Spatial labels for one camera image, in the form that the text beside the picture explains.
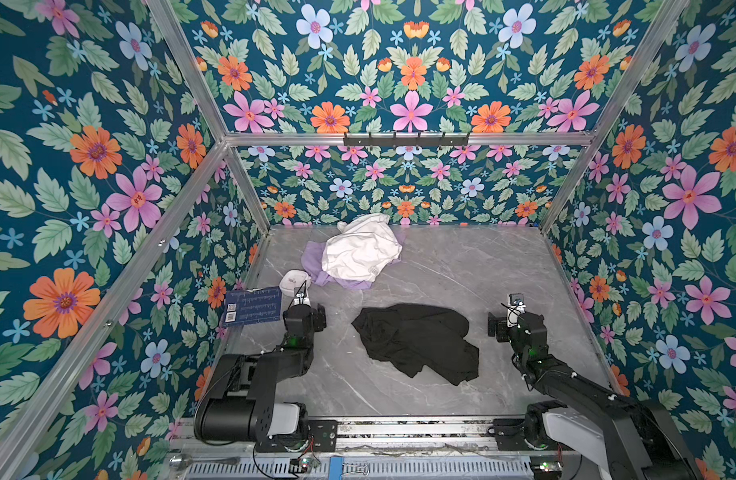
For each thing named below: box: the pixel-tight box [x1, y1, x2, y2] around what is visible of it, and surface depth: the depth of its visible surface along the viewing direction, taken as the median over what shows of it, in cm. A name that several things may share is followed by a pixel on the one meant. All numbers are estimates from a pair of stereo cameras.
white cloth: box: [322, 213, 403, 283], surface depth 104 cm
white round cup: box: [279, 269, 312, 297], surface depth 103 cm
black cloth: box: [351, 303, 480, 386], surface depth 86 cm
